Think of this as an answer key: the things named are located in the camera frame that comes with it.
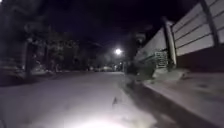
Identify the row of trees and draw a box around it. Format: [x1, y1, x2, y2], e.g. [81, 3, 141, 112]
[0, 19, 114, 83]

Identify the grey concrete sidewalk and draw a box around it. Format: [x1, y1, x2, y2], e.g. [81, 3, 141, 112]
[143, 69, 224, 128]

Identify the grey asphalt road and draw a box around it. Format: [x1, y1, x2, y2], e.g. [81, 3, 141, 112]
[0, 70, 174, 128]

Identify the street lamp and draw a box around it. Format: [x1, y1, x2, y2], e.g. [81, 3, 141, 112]
[114, 47, 123, 57]

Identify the parked car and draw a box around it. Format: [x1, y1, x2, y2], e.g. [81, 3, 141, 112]
[100, 65, 114, 73]

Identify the pale slatted fence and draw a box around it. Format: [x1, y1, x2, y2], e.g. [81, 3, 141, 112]
[133, 0, 224, 74]

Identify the bush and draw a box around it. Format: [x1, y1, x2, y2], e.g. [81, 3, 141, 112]
[125, 59, 157, 81]

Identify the dark kerb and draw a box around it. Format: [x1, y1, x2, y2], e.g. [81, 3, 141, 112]
[124, 79, 218, 128]

